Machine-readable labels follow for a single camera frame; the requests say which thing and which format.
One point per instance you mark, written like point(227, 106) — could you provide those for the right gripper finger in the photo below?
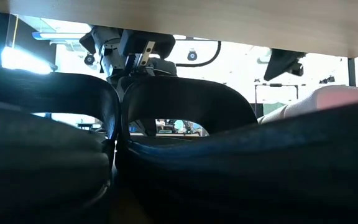
point(281, 63)

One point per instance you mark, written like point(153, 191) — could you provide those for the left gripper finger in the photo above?
point(165, 68)
point(134, 71)

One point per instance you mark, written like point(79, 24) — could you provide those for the pink and white slide sandal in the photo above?
point(337, 99)

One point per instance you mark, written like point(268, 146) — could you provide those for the black rubber slide sandal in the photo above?
point(228, 174)
point(42, 155)

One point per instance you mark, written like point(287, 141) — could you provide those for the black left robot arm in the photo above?
point(104, 46)

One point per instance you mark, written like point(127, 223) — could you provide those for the wooden shelf with black legs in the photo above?
point(228, 18)

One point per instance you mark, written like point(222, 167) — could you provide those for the black round webcam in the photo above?
point(89, 59)
point(192, 55)

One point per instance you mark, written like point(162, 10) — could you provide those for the black hanging device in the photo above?
point(327, 80)

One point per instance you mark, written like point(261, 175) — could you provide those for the long ceiling lamp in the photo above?
point(61, 35)

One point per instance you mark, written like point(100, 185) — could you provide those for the black background rig frame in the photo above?
point(275, 84)

